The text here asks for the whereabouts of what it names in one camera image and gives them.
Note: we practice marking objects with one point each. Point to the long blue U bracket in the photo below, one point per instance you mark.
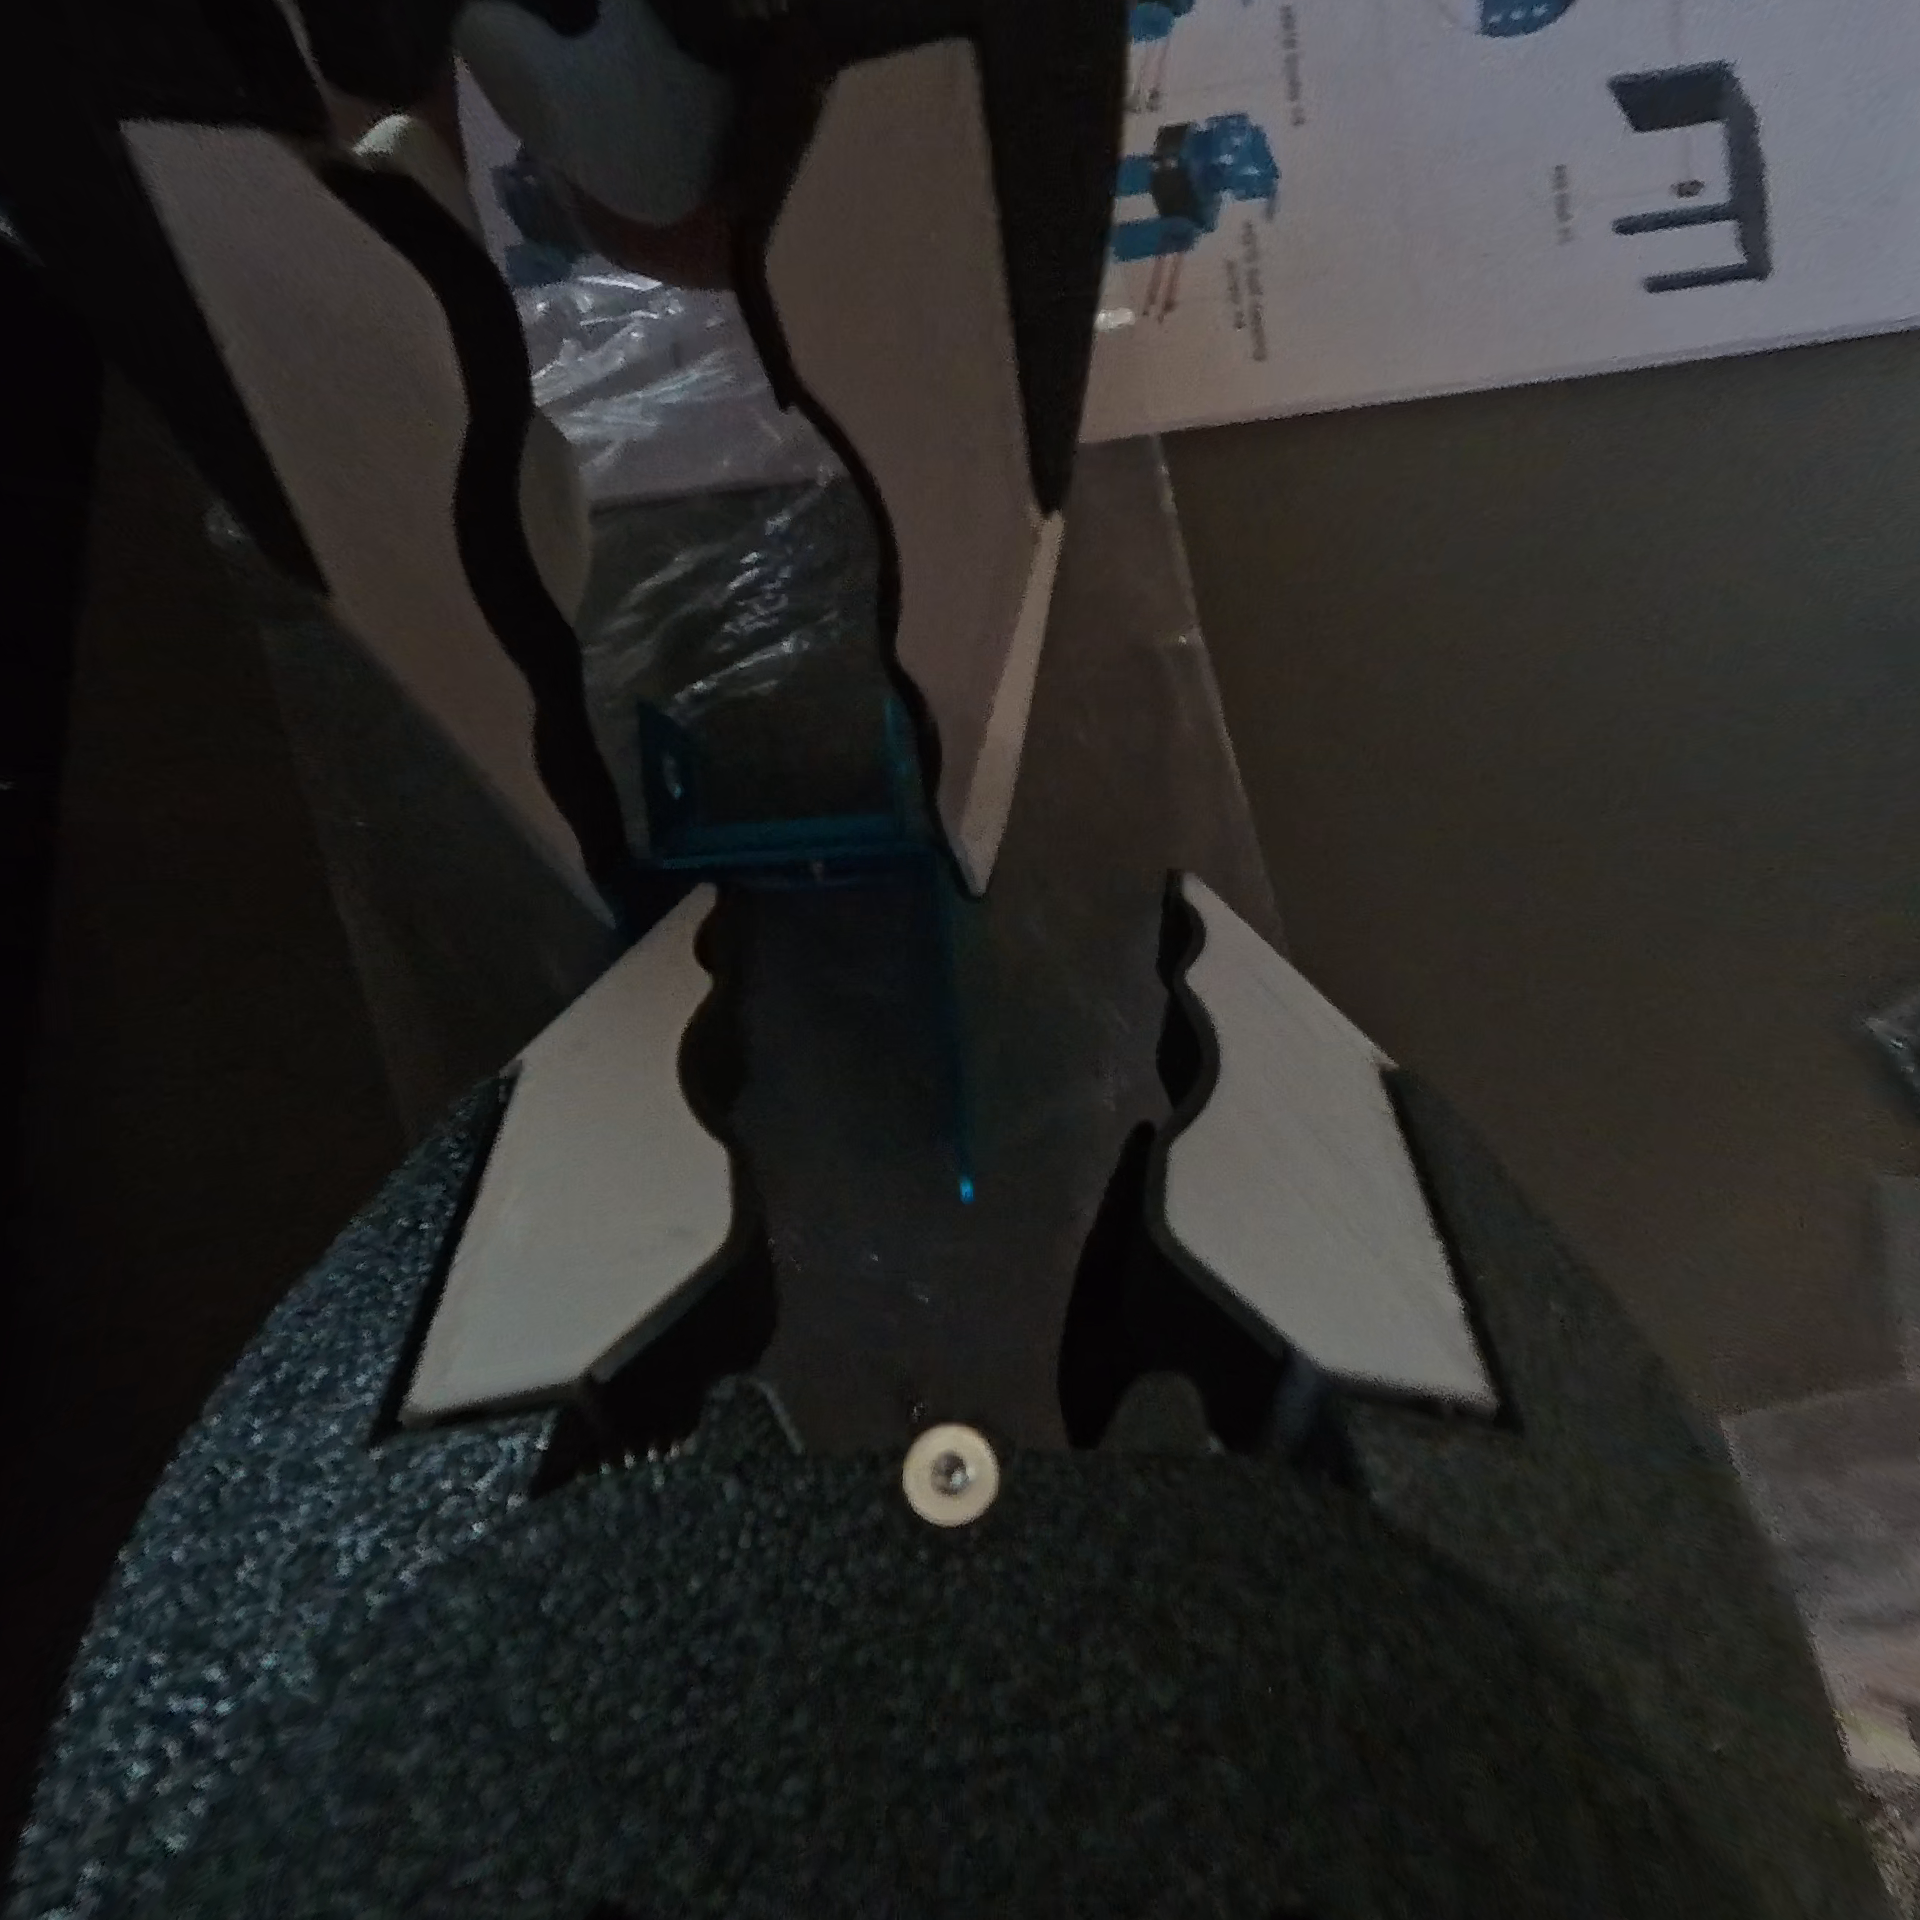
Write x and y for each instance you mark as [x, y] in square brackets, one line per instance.
[954, 1051]

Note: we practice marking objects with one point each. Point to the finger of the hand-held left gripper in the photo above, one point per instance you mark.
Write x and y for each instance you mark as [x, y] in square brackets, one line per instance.
[329, 376]
[945, 451]

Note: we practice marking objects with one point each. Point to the person's dark clothing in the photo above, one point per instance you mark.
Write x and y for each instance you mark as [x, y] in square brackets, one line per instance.
[45, 901]

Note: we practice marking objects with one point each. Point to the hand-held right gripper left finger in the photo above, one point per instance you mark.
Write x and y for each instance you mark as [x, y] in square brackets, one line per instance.
[585, 1215]

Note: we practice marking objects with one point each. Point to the assembly instruction booklet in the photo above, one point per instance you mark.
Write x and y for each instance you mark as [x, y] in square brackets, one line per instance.
[1424, 224]

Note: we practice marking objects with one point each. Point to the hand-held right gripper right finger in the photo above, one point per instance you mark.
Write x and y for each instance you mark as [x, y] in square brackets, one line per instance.
[1320, 1215]

